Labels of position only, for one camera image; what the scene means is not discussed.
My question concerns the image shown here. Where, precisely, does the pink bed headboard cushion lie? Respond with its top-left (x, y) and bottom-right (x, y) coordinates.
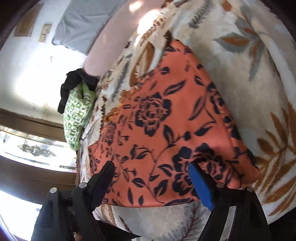
top-left (83, 0), bottom-right (164, 77)

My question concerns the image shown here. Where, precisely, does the green white patterned pillow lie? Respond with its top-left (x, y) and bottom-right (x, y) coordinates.
top-left (63, 82), bottom-right (96, 151)

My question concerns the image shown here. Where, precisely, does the black clothing item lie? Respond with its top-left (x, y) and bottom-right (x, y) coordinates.
top-left (58, 68), bottom-right (99, 114)

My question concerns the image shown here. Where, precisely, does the orange floral garment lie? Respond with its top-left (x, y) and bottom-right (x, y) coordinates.
top-left (88, 40), bottom-right (260, 207)

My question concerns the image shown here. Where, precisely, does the brown wooden window frame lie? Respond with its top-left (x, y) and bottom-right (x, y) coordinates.
top-left (1, 109), bottom-right (76, 205)

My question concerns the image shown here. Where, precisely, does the beige wall switch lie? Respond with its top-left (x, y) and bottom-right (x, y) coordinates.
top-left (39, 24), bottom-right (52, 43)

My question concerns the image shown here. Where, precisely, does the grey pillow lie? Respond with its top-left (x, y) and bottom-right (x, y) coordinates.
top-left (52, 0), bottom-right (126, 55)

